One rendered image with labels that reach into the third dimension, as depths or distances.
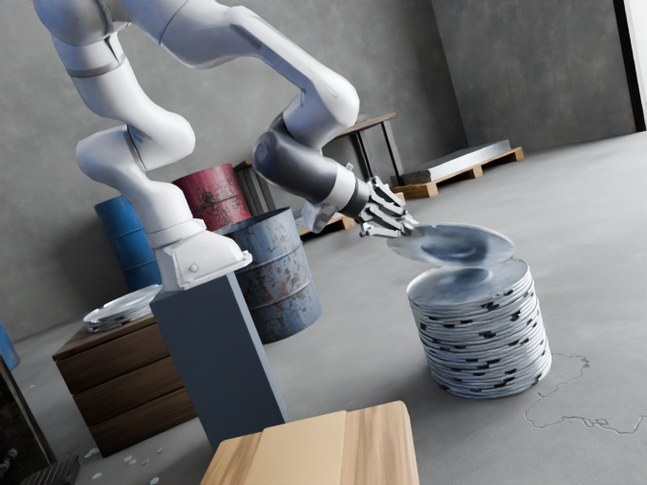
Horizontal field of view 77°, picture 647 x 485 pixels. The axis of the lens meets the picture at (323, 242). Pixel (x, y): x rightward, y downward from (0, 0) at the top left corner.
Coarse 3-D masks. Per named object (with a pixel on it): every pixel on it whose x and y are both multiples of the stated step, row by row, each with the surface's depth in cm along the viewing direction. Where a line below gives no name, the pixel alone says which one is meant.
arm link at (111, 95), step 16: (128, 64) 81; (80, 80) 76; (96, 80) 76; (112, 80) 77; (128, 80) 80; (96, 96) 78; (112, 96) 79; (128, 96) 81; (144, 96) 86; (96, 112) 81; (112, 112) 81; (128, 112) 82; (144, 112) 85; (160, 112) 89; (128, 128) 89; (144, 128) 86; (160, 128) 88; (176, 128) 90; (144, 144) 88; (160, 144) 89; (176, 144) 91; (192, 144) 94; (144, 160) 90; (160, 160) 92; (176, 160) 95
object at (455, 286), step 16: (432, 272) 112; (448, 272) 109; (464, 272) 103; (480, 272) 100; (496, 272) 98; (512, 272) 95; (528, 272) 91; (416, 288) 106; (432, 288) 102; (448, 288) 98; (464, 288) 95; (480, 288) 93; (496, 288) 90; (512, 288) 87; (432, 304) 91; (448, 304) 89; (464, 304) 87
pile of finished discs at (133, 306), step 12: (144, 288) 151; (156, 288) 145; (120, 300) 145; (132, 300) 134; (144, 300) 130; (96, 312) 138; (108, 312) 131; (120, 312) 123; (132, 312) 128; (144, 312) 126; (96, 324) 127; (108, 324) 123; (120, 324) 123
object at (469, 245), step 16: (416, 224) 87; (448, 224) 84; (464, 224) 83; (400, 240) 97; (416, 240) 95; (432, 240) 95; (448, 240) 93; (464, 240) 90; (480, 240) 88; (496, 240) 87; (416, 256) 106; (432, 256) 104; (448, 256) 103; (464, 256) 100; (480, 256) 98; (496, 256) 96
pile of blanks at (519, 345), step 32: (416, 320) 101; (448, 320) 90; (480, 320) 89; (512, 320) 88; (448, 352) 93; (480, 352) 89; (512, 352) 89; (544, 352) 94; (448, 384) 98; (480, 384) 91; (512, 384) 91
